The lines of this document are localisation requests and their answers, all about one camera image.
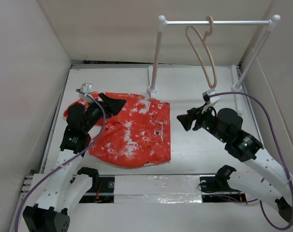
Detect red white tie-dye trousers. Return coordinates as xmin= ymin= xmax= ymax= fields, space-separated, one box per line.
xmin=63 ymin=92 xmax=171 ymax=168

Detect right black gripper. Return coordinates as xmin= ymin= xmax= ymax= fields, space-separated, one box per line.
xmin=176 ymin=102 xmax=228 ymax=143

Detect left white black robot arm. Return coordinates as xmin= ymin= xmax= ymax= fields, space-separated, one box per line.
xmin=22 ymin=91 xmax=126 ymax=232

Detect white clothes rack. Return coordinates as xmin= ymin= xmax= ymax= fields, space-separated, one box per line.
xmin=146 ymin=14 xmax=281 ymax=114

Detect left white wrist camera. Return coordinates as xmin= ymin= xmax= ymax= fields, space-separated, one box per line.
xmin=78 ymin=83 xmax=92 ymax=101

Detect beige wooden clothes hanger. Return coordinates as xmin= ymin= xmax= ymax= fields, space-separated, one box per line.
xmin=185 ymin=15 xmax=218 ymax=89

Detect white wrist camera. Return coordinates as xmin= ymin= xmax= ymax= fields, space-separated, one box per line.
xmin=78 ymin=83 xmax=92 ymax=101
xmin=202 ymin=88 xmax=220 ymax=113

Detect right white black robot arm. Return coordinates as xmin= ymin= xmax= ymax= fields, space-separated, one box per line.
xmin=177 ymin=107 xmax=293 ymax=225

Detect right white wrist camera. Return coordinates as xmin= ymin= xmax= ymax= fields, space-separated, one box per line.
xmin=202 ymin=88 xmax=220 ymax=113

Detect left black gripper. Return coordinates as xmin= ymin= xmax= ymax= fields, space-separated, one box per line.
xmin=82 ymin=93 xmax=125 ymax=133

